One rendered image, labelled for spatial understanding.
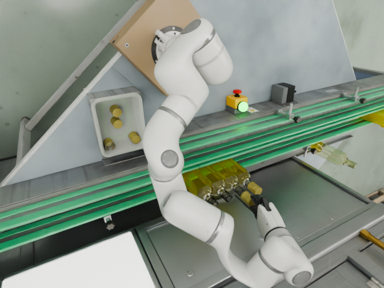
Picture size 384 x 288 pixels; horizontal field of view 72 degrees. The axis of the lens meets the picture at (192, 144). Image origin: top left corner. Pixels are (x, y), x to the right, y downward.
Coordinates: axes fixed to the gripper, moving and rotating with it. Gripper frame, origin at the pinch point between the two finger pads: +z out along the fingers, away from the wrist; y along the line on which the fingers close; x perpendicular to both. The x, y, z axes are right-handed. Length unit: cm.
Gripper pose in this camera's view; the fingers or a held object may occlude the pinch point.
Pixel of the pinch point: (256, 204)
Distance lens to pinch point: 94.8
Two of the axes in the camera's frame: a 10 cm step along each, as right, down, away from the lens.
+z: -1.7, -4.3, 8.9
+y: -0.6, -8.9, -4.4
